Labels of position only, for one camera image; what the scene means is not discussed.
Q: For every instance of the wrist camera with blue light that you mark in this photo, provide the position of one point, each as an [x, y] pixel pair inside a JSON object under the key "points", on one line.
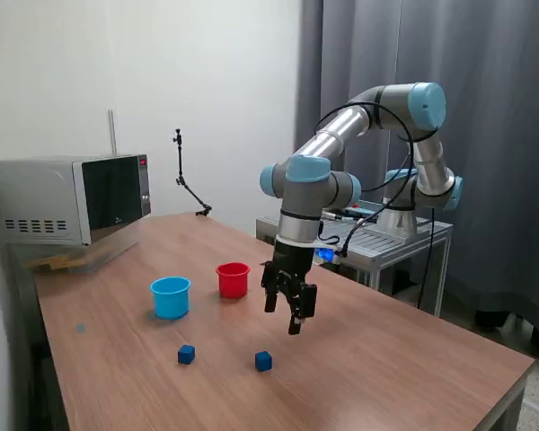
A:
{"points": [[327, 255]]}

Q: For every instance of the silver microwave oven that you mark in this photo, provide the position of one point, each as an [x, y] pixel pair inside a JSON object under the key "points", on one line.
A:
{"points": [[40, 193]]}

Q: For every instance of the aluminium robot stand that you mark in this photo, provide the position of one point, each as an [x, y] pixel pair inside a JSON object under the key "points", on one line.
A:
{"points": [[386, 244]]}

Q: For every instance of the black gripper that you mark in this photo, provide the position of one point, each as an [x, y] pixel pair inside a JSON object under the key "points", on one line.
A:
{"points": [[294, 262]]}

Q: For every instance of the red plastic cup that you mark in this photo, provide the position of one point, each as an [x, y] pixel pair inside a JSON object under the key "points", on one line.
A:
{"points": [[232, 285]]}

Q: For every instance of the blue plastic cup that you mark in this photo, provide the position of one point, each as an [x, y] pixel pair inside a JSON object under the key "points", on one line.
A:
{"points": [[170, 303]]}

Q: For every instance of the silver blue UR5e robot arm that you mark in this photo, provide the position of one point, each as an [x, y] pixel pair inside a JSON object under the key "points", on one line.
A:
{"points": [[332, 134]]}

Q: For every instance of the blue grey teach pendant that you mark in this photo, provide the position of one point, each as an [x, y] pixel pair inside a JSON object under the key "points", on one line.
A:
{"points": [[364, 210]]}

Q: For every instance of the grey curtain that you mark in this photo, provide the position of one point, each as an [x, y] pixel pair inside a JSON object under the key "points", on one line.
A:
{"points": [[498, 157]]}

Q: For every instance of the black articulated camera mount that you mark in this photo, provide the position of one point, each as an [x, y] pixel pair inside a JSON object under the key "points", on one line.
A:
{"points": [[180, 157]]}

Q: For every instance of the blue cube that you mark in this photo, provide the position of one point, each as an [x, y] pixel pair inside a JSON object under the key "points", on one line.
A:
{"points": [[263, 361], [186, 355]]}

